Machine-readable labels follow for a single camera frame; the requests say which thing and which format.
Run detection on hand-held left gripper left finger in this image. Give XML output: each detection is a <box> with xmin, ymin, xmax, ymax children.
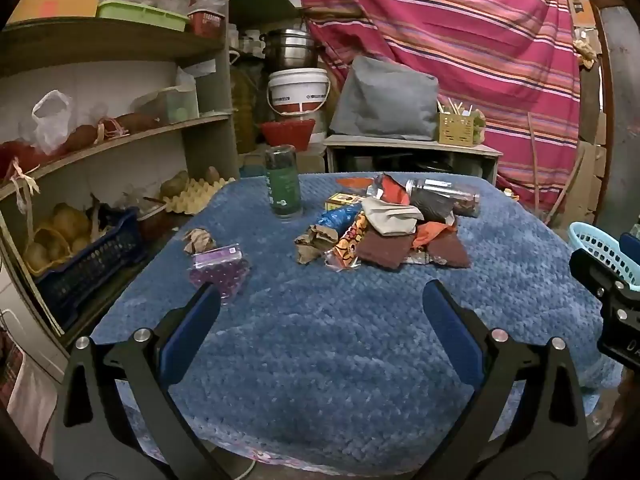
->
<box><xmin>52</xmin><ymin>282</ymin><xmax>226</xmax><ymax>480</ymax></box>

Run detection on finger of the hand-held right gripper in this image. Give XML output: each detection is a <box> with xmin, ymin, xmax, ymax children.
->
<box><xmin>619</xmin><ymin>232</ymin><xmax>640</xmax><ymax>263</ymax></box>
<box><xmin>569</xmin><ymin>247</ymin><xmax>640</xmax><ymax>306</ymax></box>

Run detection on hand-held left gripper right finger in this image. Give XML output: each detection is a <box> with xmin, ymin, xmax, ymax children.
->
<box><xmin>421</xmin><ymin>280</ymin><xmax>591</xmax><ymax>480</ymax></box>

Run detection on light blue plastic basket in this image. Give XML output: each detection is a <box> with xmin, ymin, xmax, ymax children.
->
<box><xmin>567</xmin><ymin>221</ymin><xmax>640</xmax><ymax>291</ymax></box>

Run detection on orange patterned clear wrapper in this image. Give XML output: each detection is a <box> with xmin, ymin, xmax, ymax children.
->
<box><xmin>330</xmin><ymin>212</ymin><xmax>373</xmax><ymax>271</ymax></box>

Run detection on red foil-lined packet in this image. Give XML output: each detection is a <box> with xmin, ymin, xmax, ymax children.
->
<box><xmin>372</xmin><ymin>173</ymin><xmax>413</xmax><ymax>206</ymax></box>

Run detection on purple packet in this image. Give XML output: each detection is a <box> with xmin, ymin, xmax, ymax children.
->
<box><xmin>187</xmin><ymin>244</ymin><xmax>251</xmax><ymax>306</ymax></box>

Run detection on brown packet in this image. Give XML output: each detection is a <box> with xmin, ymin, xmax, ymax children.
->
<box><xmin>425</xmin><ymin>232</ymin><xmax>472</xmax><ymax>268</ymax></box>
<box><xmin>357</xmin><ymin>230</ymin><xmax>416</xmax><ymax>271</ymax></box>

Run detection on crumpled brown paper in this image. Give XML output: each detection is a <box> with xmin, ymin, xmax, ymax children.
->
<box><xmin>182</xmin><ymin>228</ymin><xmax>218</xmax><ymax>255</ymax></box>

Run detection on stacked cardboard pieces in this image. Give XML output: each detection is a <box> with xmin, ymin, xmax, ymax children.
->
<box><xmin>575</xmin><ymin>110</ymin><xmax>609</xmax><ymax>226</ymax></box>

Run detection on dark blue plastic crate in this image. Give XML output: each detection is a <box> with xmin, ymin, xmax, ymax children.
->
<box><xmin>35</xmin><ymin>207</ymin><xmax>151</xmax><ymax>318</ymax></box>

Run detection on black packet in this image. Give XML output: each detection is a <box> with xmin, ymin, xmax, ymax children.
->
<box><xmin>409</xmin><ymin>191</ymin><xmax>456</xmax><ymax>223</ymax></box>

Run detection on yellow egg tray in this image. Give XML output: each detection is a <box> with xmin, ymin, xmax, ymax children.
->
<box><xmin>162</xmin><ymin>175</ymin><xmax>236</xmax><ymax>215</ymax></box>

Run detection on blue textured mat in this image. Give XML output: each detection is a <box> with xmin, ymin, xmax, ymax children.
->
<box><xmin>90</xmin><ymin>172</ymin><xmax>621</xmax><ymax>466</ymax></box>

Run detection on beige grey packet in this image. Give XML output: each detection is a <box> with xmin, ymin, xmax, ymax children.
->
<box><xmin>361</xmin><ymin>197</ymin><xmax>425</xmax><ymax>235</ymax></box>

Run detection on clear jar with dried pieces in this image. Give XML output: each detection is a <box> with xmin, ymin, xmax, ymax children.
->
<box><xmin>405</xmin><ymin>178</ymin><xmax>482</xmax><ymax>218</ymax></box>

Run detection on crumpled brown paper bag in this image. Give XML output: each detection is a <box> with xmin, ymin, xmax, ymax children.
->
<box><xmin>294</xmin><ymin>225</ymin><xmax>341</xmax><ymax>266</ymax></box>

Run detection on blue wrapper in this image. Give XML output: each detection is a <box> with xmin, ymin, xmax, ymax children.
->
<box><xmin>315</xmin><ymin>206</ymin><xmax>361</xmax><ymax>233</ymax></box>

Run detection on small yellow basket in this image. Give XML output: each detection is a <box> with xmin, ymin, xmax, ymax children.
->
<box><xmin>25</xmin><ymin>227</ymin><xmax>71</xmax><ymax>276</ymax></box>

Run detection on green jar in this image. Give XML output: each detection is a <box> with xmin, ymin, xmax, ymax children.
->
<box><xmin>263</xmin><ymin>144</ymin><xmax>302</xmax><ymax>220</ymax></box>

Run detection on yellow and red small box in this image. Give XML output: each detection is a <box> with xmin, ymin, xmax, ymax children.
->
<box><xmin>324</xmin><ymin>192</ymin><xmax>363</xmax><ymax>212</ymax></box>

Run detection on white cloth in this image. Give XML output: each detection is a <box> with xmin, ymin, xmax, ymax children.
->
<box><xmin>7</xmin><ymin>355</ymin><xmax>58</xmax><ymax>461</ymax></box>

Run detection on grey low cabinet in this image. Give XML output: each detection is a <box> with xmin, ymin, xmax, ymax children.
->
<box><xmin>324</xmin><ymin>135</ymin><xmax>503</xmax><ymax>188</ymax></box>

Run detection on yellow chopstick holder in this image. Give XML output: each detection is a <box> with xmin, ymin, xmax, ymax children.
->
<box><xmin>438</xmin><ymin>111</ymin><xmax>476</xmax><ymax>147</ymax></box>

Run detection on sweet potato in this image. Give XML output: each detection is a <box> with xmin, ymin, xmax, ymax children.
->
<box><xmin>65</xmin><ymin>125</ymin><xmax>101</xmax><ymax>152</ymax></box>
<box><xmin>112</xmin><ymin>112</ymin><xmax>161</xmax><ymax>133</ymax></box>

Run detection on red plastic basket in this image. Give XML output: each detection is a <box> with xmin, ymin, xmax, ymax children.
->
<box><xmin>259</xmin><ymin>119</ymin><xmax>317</xmax><ymax>152</ymax></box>

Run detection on bunch of wooden chopsticks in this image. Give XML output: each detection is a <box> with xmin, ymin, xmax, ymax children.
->
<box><xmin>437</xmin><ymin>97</ymin><xmax>476</xmax><ymax>115</ymax></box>

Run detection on large oil bottle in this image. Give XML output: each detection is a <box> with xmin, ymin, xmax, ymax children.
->
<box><xmin>231</xmin><ymin>67</ymin><xmax>262</xmax><ymax>153</ymax></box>

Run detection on clear plastic container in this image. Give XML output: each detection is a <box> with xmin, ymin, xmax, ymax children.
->
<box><xmin>132</xmin><ymin>85</ymin><xmax>199</xmax><ymax>123</ymax></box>

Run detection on grey cushion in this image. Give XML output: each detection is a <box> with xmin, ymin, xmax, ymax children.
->
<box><xmin>329</xmin><ymin>55</ymin><xmax>440</xmax><ymax>141</ymax></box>

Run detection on white plastic bag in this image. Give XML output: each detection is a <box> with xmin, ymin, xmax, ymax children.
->
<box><xmin>31</xmin><ymin>90</ymin><xmax>76</xmax><ymax>156</ymax></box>

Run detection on white and red bucket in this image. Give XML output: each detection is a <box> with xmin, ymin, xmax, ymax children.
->
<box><xmin>266</xmin><ymin>68</ymin><xmax>331</xmax><ymax>117</ymax></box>

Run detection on pink striped cloth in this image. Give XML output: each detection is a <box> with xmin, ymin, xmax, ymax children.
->
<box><xmin>295</xmin><ymin>0</ymin><xmax>585</xmax><ymax>211</ymax></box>

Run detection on metal pot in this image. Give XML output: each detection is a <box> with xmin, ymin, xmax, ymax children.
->
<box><xmin>260</xmin><ymin>29</ymin><xmax>321</xmax><ymax>71</ymax></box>

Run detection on wooden shelf unit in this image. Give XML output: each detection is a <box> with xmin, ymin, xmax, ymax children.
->
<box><xmin>0</xmin><ymin>0</ymin><xmax>241</xmax><ymax>376</ymax></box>

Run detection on small red basket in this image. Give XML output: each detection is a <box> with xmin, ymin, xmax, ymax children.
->
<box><xmin>187</xmin><ymin>7</ymin><xmax>226</xmax><ymax>38</ymax></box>

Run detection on green plastic tray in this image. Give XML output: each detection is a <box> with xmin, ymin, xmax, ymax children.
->
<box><xmin>96</xmin><ymin>0</ymin><xmax>191</xmax><ymax>32</ymax></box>

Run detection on yellow cardboard box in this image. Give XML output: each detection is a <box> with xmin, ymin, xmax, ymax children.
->
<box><xmin>7</xmin><ymin>0</ymin><xmax>99</xmax><ymax>26</ymax></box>

